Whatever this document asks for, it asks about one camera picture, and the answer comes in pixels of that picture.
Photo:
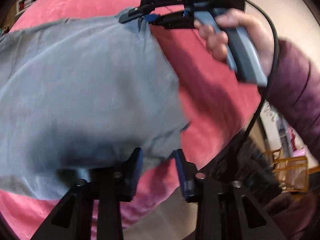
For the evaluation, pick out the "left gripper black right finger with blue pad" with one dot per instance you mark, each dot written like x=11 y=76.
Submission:
x=225 y=210

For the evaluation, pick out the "pink bed sheet mattress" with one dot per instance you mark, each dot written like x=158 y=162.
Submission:
x=215 y=103

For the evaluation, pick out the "yellow wire basket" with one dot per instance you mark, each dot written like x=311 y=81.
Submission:
x=291 y=173

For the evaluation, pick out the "grey-blue denim pants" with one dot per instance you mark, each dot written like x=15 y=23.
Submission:
x=77 y=94

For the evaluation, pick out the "person right hand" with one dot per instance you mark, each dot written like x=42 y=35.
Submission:
x=216 y=43

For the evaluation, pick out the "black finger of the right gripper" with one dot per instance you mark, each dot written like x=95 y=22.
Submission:
x=136 y=13

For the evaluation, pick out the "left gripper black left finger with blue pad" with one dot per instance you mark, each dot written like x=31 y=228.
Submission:
x=71 y=218

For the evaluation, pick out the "maroon jacket sleeve forearm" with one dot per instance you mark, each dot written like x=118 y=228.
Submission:
x=295 y=94

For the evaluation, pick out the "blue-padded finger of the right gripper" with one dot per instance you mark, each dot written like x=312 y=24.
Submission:
x=174 y=20

